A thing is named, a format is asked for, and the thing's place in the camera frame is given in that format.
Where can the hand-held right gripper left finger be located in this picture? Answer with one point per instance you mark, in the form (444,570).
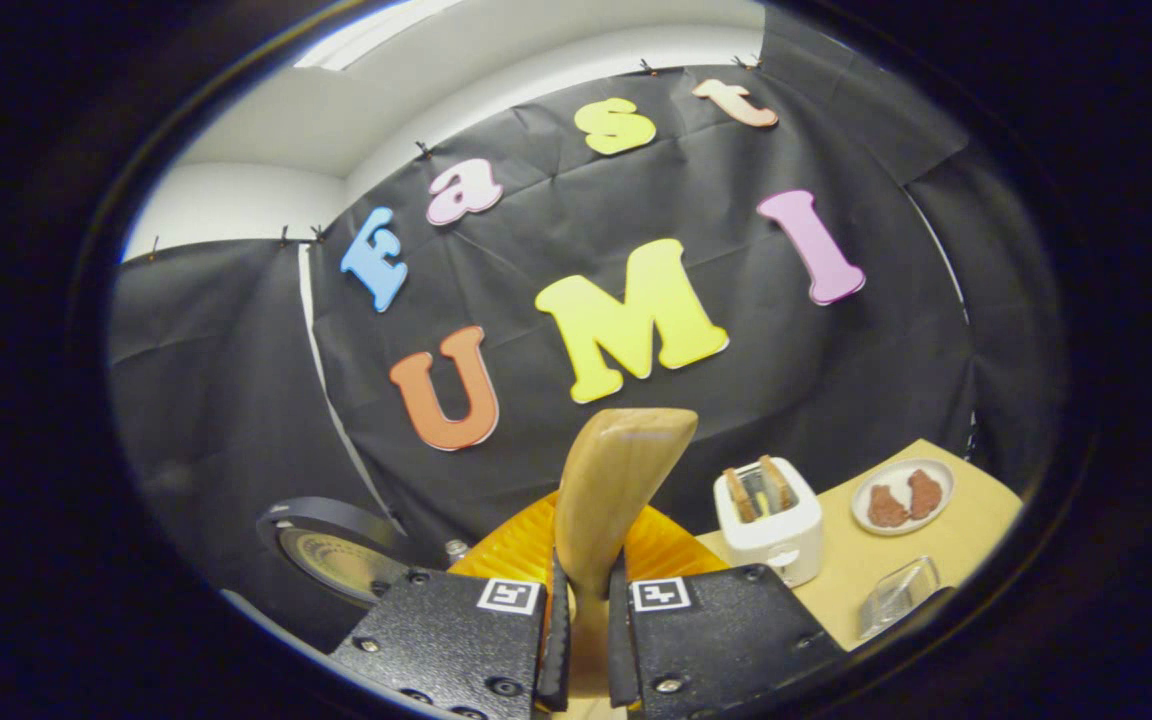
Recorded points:
(456,640)

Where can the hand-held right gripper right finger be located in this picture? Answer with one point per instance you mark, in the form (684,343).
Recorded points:
(716,640)

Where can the black rice cooker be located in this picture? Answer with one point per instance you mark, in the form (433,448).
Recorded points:
(336,555)

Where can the clear glass chopstick holder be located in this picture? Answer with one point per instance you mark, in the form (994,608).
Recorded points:
(898,598)

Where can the wooden spoon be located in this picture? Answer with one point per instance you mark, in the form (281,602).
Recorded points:
(616,480)

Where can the white toaster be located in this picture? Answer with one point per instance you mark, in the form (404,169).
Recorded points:
(776,545)

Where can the toast slice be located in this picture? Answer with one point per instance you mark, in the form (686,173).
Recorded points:
(739,495)
(776,485)

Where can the brown meat piece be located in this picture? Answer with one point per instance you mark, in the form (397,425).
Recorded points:
(886,508)
(926,493)

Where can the white plate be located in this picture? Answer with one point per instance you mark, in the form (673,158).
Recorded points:
(901,470)

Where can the black backdrop cloth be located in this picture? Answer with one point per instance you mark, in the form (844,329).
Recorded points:
(786,380)

